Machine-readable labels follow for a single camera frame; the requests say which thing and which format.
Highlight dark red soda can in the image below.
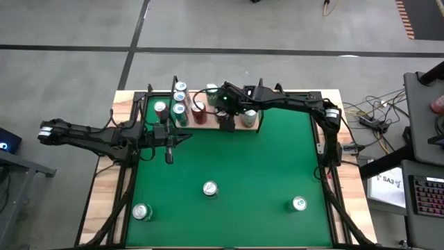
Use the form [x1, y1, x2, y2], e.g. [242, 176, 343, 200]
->
[153, 100, 170, 121]

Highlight black floor mat orange stripes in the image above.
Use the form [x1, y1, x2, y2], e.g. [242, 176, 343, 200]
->
[395, 0, 444, 42]

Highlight grey side table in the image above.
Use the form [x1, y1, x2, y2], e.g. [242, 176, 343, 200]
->
[0, 149, 58, 250]

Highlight black desk support beam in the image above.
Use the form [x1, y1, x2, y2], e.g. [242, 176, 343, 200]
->
[359, 144, 412, 180]

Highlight black backlit keyboard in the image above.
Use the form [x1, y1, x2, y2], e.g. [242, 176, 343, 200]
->
[408, 174, 444, 219]

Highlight black power strip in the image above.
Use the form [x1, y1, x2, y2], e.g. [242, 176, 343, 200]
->
[359, 115, 390, 133]

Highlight pink drink can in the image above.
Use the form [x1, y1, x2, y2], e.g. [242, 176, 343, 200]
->
[429, 95, 444, 115]

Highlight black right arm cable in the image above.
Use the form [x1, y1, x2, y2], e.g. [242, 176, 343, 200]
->
[192, 88, 223, 114]

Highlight green table mat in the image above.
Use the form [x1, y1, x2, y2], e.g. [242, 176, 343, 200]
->
[125, 95, 333, 248]

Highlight black stand pole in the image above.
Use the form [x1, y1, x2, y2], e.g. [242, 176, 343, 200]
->
[418, 60, 444, 87]

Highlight yellow extension cord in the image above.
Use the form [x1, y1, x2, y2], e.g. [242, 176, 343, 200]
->
[321, 0, 340, 17]

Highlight red can with black label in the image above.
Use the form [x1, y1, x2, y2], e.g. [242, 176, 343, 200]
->
[190, 100, 208, 125]

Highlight green Sprite can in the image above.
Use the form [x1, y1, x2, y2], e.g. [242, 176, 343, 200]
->
[132, 203, 155, 222]
[203, 180, 220, 200]
[205, 83, 219, 106]

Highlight black device blue light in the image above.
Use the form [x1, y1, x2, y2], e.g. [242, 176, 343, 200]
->
[0, 127, 23, 156]

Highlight thin yellow cable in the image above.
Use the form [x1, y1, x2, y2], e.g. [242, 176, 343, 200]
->
[346, 107, 391, 156]

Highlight white SA3 sign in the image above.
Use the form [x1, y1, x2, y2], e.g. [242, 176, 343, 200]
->
[366, 167, 407, 209]

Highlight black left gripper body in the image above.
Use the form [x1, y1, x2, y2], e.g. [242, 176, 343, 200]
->
[148, 110, 175, 165]

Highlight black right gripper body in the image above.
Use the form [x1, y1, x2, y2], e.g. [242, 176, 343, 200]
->
[214, 82, 246, 134]

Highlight wooden shelf board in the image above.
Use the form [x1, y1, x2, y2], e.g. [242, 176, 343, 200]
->
[178, 92, 262, 131]

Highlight silver and red soda can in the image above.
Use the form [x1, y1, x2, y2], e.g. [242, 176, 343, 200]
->
[241, 109, 259, 128]

